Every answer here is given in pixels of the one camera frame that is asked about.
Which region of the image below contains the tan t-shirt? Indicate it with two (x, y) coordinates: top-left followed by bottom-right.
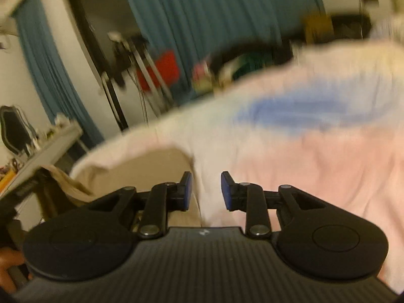
(37, 148), (193, 221)

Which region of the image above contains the pile of mixed clothes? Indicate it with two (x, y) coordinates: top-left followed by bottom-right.
(192, 39), (293, 94)

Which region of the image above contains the person left hand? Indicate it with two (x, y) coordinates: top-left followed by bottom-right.
(0, 247), (25, 293)

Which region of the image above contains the pastel tie-dye duvet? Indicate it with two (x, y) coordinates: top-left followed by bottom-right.
(71, 16), (403, 292)

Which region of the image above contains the red cloth bag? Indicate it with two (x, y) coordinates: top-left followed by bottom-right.
(136, 50), (180, 92)

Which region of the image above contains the white dressing table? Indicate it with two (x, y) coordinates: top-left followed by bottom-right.
(0, 121), (84, 222)

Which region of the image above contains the blue curtain left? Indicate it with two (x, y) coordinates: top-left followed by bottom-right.
(13, 0), (104, 148)

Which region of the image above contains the blue curtain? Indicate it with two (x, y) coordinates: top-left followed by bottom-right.
(127, 0), (324, 104)
(13, 0), (104, 148)

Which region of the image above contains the orange tray with clutter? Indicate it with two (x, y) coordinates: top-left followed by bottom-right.
(0, 166), (16, 193)

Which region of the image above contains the blue curtain right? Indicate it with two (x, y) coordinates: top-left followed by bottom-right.
(127, 0), (324, 104)

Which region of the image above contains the black sofa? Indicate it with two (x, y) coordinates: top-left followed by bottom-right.
(331, 13), (372, 40)

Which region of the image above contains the dark window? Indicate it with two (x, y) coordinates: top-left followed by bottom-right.
(68, 0), (140, 88)

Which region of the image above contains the black wavy frame mirror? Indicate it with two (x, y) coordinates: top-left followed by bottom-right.
(1, 105), (32, 157)

